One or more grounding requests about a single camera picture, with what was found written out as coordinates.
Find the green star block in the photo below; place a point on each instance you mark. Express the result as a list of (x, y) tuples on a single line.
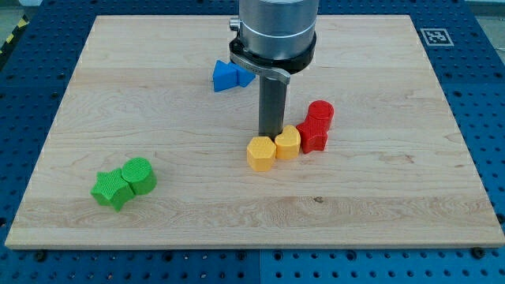
[(111, 189)]

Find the white fiducial marker tag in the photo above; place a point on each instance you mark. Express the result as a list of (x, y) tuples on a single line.
[(436, 37)]

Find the red circle block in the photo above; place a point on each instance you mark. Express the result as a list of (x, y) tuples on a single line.
[(320, 115)]

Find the blue triangle block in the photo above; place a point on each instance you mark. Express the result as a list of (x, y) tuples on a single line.
[(225, 76)]

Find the yellow heart block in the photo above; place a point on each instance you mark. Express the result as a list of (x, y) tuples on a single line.
[(288, 143)]

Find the green circle block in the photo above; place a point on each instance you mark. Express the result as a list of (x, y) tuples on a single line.
[(139, 174)]

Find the wooden board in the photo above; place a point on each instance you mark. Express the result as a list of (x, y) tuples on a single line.
[(395, 174)]

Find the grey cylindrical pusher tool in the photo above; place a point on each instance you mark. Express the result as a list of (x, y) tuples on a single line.
[(272, 103)]

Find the red star block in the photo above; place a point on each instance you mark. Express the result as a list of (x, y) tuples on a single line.
[(313, 132)]

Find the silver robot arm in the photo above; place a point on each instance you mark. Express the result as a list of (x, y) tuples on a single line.
[(274, 38)]

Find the yellow hexagon block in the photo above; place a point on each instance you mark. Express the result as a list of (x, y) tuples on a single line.
[(261, 152)]

